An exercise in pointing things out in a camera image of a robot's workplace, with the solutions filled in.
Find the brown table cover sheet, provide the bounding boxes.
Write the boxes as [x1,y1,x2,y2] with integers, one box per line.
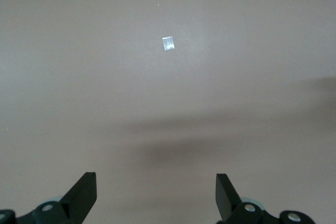
[0,0,336,224]

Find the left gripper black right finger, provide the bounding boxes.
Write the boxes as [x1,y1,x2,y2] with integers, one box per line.
[215,173,315,224]

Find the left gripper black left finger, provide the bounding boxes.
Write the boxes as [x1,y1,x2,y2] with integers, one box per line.
[0,172,98,224]

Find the small clear tape piece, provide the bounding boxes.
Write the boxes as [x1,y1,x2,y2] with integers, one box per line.
[161,36,176,51]

